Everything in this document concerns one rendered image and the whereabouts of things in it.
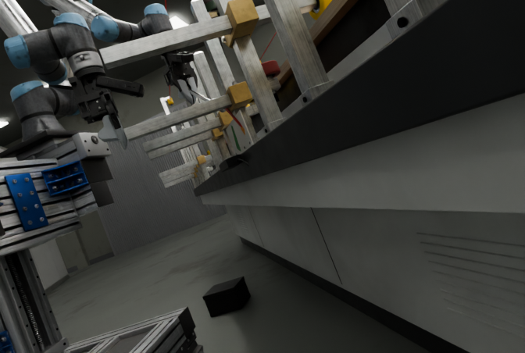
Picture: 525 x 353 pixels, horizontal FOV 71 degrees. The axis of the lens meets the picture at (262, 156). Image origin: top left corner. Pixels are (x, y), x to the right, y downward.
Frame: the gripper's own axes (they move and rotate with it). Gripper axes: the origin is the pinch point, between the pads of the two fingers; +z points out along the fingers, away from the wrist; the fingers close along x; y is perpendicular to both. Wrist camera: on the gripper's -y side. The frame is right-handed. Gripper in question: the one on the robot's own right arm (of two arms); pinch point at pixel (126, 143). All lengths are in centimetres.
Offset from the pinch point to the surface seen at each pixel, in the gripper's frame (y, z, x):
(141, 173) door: 38, -73, -797
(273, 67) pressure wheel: -43.5, -5.9, 4.0
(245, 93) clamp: -32.9, -1.3, 5.2
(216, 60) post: -30.5, -14.5, -2.1
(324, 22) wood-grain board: -49, -6, 28
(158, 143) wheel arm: -7.8, -1.1, -23.4
